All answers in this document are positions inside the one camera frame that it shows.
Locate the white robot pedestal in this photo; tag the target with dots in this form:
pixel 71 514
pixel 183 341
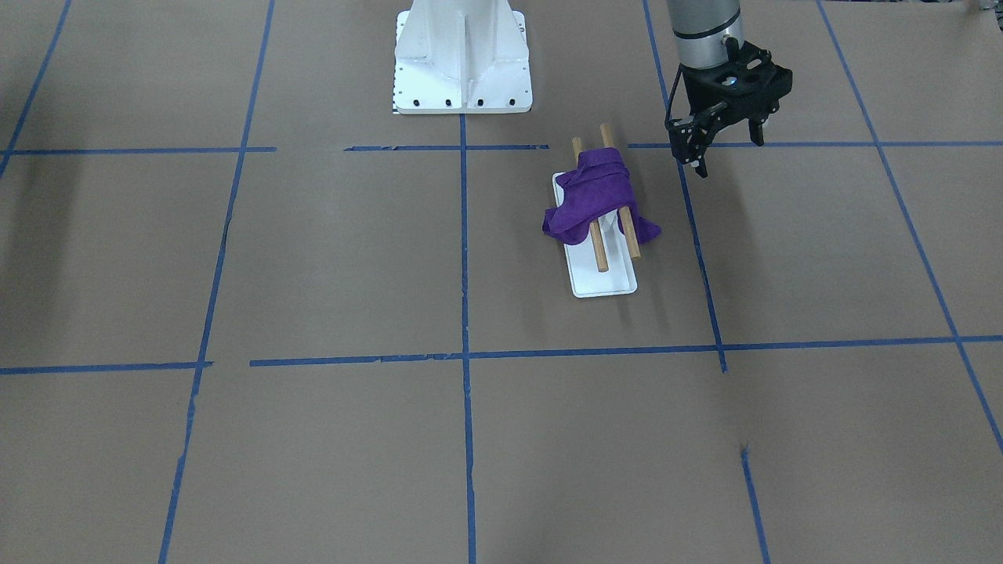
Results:
pixel 461 57

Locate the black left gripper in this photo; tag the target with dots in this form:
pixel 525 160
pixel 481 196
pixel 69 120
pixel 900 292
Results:
pixel 693 131

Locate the purple towel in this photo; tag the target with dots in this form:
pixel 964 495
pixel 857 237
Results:
pixel 595 200

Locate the white rack with wooden bars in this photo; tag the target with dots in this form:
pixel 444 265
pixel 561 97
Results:
pixel 603 264

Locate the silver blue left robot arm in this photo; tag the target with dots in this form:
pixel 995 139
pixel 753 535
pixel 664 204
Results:
pixel 699 19

